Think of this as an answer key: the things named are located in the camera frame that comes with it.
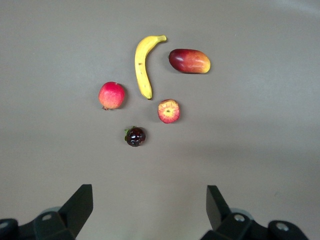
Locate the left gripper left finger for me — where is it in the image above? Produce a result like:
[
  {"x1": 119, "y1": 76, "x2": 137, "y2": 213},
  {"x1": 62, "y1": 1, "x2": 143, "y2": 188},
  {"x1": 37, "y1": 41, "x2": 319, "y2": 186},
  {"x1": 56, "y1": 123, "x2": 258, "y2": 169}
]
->
[{"x1": 33, "y1": 184, "x2": 94, "y2": 240}]

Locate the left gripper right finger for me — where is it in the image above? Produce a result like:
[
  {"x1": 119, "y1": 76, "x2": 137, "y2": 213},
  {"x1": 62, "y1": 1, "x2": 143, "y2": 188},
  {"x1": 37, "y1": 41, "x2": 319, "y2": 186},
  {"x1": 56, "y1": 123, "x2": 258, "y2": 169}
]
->
[{"x1": 202, "y1": 184, "x2": 255, "y2": 240}]

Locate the red yellow apple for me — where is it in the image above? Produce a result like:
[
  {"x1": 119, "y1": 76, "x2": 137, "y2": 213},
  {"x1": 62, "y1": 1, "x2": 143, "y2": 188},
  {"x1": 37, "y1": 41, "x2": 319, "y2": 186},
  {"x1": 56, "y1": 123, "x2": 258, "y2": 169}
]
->
[{"x1": 157, "y1": 98, "x2": 181, "y2": 124}]

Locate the yellow banana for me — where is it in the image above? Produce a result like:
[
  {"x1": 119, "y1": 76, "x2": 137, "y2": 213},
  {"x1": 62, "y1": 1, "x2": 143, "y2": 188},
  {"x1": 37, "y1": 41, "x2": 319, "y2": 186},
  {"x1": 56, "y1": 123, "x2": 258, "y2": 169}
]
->
[{"x1": 134, "y1": 34, "x2": 168, "y2": 100}]

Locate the dark purple plum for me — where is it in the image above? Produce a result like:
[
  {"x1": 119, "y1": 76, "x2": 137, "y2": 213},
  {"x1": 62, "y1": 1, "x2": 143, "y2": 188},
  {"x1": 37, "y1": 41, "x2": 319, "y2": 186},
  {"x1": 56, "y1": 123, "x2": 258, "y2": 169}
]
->
[{"x1": 124, "y1": 125, "x2": 147, "y2": 148}]

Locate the red yellow mango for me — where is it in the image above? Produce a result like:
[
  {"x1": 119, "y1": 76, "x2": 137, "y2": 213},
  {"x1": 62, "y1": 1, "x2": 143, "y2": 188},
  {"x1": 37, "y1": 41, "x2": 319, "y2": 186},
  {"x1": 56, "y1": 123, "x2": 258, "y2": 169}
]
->
[{"x1": 168, "y1": 48, "x2": 212, "y2": 75}]

